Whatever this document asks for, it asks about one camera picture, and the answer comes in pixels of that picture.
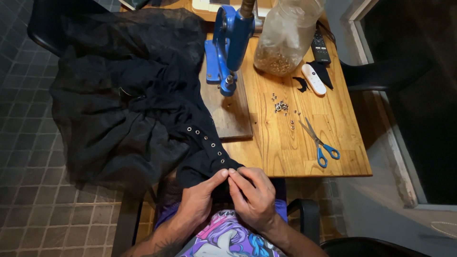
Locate blue handled scissors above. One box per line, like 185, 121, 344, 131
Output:
298, 117, 341, 168

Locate black garment with metal eyelets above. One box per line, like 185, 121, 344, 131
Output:
49, 7, 251, 202

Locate large black fabric scrap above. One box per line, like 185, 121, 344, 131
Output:
306, 60, 334, 90

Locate person's left hand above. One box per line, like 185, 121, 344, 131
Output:
178, 168, 229, 229

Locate blue eyelet press machine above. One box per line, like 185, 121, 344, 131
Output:
204, 0, 257, 97

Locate black chair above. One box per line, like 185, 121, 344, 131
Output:
26, 0, 111, 58
338, 54, 433, 93
319, 237, 433, 257

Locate pile of loose metal eyelets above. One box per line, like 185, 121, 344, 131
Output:
269, 92, 303, 131

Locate black armchair with armrests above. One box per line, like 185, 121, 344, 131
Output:
111, 177, 321, 257

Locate clear plastic jar of eyelets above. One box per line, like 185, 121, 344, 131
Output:
253, 0, 325, 77

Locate white door frame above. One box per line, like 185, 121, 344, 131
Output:
341, 0, 457, 212

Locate dark wooden base board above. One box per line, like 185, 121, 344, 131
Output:
199, 62, 253, 140

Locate black cable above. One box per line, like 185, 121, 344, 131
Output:
316, 20, 337, 49

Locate purple printed shirt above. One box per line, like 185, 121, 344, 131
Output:
154, 199, 288, 257

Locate person's right hand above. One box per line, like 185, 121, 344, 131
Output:
227, 166, 278, 233

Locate white remote control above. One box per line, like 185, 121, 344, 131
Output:
301, 63, 327, 96

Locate small black fabric scrap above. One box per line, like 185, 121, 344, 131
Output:
292, 76, 310, 93

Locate black remote control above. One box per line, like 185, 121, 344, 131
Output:
310, 27, 332, 65

